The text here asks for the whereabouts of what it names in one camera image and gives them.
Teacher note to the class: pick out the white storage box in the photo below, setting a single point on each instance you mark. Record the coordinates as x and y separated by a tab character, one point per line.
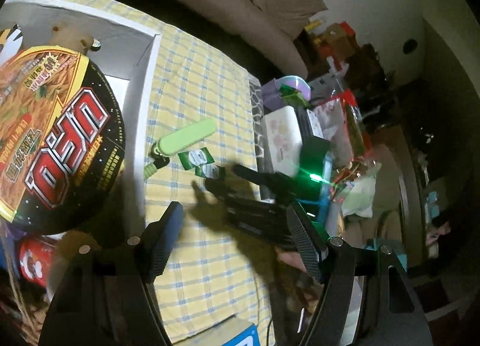
126	58

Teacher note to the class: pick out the blue UTO box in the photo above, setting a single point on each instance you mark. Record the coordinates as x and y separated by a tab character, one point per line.
247	337

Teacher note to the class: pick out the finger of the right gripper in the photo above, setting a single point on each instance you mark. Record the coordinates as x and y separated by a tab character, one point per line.
223	192
277	183

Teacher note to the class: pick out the purple cup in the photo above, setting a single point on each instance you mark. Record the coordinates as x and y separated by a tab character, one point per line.
288	90

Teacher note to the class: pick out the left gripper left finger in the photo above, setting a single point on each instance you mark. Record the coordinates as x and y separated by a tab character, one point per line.
104	296

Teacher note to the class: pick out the small brown teddy bear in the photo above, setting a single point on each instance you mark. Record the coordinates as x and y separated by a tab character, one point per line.
70	37

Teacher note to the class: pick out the person right hand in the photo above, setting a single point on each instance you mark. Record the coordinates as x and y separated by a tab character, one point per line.
292	259

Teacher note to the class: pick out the white floral case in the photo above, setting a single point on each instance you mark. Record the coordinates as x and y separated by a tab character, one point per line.
284	140

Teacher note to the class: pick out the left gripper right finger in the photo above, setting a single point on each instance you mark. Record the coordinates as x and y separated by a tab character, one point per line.
367	298

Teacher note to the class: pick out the orange tiger plush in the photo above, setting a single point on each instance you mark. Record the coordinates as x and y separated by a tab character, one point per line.
11	41

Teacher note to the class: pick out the yellow checkered tablecloth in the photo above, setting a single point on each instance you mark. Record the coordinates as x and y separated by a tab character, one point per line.
214	272

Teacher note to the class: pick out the instant noodle bowl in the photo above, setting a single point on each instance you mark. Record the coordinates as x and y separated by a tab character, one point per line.
62	140

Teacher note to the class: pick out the green tea sachet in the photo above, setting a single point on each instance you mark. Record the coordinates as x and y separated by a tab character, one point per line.
210	171
192	158

